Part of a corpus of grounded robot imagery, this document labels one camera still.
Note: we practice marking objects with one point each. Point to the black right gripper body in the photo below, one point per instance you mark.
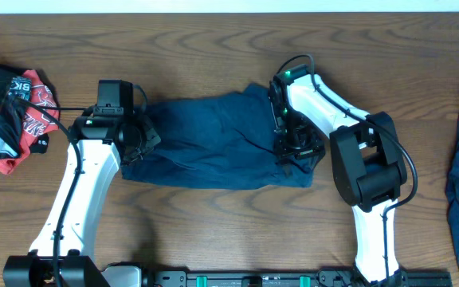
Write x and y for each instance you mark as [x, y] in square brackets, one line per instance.
[300, 141]

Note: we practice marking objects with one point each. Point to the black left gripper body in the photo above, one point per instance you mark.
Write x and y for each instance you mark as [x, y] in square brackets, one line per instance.
[145, 139]

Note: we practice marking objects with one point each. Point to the dark blue shorts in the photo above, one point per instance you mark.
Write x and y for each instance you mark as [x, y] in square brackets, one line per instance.
[220, 142]

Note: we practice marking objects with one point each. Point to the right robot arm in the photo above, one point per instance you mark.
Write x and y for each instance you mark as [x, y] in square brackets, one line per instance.
[367, 162]

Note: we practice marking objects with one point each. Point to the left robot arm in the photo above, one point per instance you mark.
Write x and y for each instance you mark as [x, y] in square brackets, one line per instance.
[110, 134]

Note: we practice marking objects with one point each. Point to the black red clothes pile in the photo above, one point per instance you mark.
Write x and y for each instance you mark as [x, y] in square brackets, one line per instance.
[23, 130]

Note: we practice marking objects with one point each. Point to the green rail clamp right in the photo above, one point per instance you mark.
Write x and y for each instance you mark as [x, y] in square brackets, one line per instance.
[304, 281]

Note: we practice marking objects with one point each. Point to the green rail clamp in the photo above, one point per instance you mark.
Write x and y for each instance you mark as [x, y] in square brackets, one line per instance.
[304, 281]
[201, 281]

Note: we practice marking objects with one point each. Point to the black aluminium mounting rail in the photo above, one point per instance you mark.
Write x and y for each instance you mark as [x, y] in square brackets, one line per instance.
[322, 278]

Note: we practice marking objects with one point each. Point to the green rail clamp left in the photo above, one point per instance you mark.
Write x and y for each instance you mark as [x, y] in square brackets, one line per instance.
[201, 281]

